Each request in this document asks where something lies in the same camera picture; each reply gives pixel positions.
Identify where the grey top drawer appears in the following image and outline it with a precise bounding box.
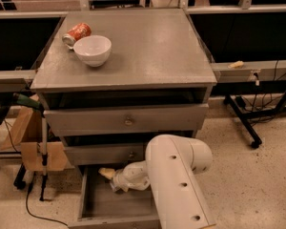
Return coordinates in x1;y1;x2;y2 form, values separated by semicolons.
44;104;209;136

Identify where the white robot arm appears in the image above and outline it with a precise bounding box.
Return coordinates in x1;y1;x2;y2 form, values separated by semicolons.
98;135;215;229

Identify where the grey drawer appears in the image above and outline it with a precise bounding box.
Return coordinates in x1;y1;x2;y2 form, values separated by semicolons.
68;165;161;229
65;143;147;166
44;104;209;136

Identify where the tripod stand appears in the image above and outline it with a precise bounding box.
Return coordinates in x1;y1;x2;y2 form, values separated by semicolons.
39;116;48;201

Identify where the brown cardboard box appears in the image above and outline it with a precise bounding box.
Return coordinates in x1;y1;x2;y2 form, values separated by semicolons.
1;107;69;172

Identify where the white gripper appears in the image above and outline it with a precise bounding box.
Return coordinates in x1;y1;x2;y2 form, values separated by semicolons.
98;161;150;192

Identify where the black table leg with caster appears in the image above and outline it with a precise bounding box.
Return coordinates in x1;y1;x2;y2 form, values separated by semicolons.
223;95;262;149

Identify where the green handled tool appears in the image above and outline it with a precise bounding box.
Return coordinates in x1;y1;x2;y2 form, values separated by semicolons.
13;93;41;110

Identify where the orange soda can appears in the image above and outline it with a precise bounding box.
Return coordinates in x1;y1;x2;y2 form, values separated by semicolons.
62;23;92;48

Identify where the small foam scrap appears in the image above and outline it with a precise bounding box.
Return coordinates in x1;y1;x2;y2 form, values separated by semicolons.
228;60;244;69

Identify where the grey drawer cabinet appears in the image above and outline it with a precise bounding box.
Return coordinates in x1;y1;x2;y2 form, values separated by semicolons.
31;9;217;177

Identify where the grey middle drawer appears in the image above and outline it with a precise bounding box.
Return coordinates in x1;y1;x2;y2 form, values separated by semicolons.
65;143;147;166

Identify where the white ceramic bowl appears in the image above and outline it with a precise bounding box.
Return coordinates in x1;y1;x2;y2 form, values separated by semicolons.
73;35;112;67

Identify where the plastic bottle with white cap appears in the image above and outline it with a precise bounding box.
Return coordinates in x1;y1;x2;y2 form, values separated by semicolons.
110;181;118;192

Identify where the black floor cable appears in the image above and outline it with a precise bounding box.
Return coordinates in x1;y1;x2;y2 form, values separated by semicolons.
25;181;70;228

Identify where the grey bottom drawer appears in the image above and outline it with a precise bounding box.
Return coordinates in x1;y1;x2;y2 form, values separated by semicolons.
68;165;161;229

